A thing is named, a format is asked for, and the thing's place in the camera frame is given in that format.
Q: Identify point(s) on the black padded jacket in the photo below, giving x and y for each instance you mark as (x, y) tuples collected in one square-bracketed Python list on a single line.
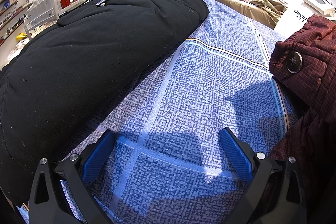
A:
[(64, 74)]

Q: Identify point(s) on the white device with lettering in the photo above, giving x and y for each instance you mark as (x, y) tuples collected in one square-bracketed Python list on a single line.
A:
[(297, 15)]

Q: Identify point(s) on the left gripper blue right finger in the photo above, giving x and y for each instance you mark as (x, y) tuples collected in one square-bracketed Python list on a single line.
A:
[(273, 195)]

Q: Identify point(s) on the blue checkered bed sheet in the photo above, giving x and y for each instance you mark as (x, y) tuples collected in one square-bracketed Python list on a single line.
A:
[(167, 165)]

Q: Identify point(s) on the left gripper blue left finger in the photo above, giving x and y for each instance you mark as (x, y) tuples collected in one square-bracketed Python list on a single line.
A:
[(48, 203)]

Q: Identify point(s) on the maroon quilted jacket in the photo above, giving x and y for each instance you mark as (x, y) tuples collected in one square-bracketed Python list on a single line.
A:
[(305, 64)]

